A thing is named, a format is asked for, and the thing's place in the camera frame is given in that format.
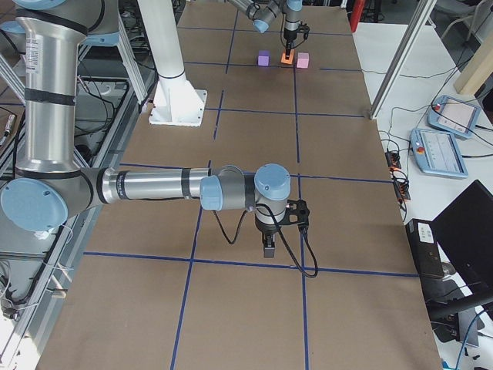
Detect orange black power strip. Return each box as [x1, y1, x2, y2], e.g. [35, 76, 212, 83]
[385, 150, 411, 204]

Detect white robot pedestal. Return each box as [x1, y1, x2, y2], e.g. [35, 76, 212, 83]
[138, 0, 207, 126]

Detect near blue teach pendant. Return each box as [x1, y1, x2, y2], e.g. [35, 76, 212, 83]
[410, 129, 468, 179]

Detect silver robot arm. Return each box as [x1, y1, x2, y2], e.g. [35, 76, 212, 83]
[1, 1, 290, 258]
[230, 0, 310, 63]

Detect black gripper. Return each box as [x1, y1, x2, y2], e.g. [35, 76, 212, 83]
[283, 28, 297, 59]
[255, 220, 280, 258]

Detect orange foam cube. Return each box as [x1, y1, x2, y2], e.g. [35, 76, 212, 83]
[280, 50, 295, 65]

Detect purple foam cube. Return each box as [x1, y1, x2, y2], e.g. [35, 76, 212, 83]
[257, 50, 270, 66]

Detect blue teach pendant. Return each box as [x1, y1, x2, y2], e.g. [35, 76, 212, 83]
[410, 129, 468, 179]
[428, 95, 480, 139]

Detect black computer box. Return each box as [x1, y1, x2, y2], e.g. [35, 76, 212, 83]
[405, 219, 444, 279]

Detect red cylinder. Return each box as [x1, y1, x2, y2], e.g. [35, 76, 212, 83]
[350, 0, 366, 33]

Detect pink foam cube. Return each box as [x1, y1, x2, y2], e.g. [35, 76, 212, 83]
[297, 52, 310, 69]

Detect aluminium frame post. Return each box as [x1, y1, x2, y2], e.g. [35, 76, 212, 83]
[369, 0, 437, 119]

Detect aluminium frame rail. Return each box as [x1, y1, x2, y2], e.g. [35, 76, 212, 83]
[0, 15, 155, 359]

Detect far blue teach pendant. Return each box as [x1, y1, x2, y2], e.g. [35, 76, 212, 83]
[428, 95, 480, 139]

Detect black monitor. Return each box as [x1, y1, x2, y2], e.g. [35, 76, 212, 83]
[431, 180, 492, 287]

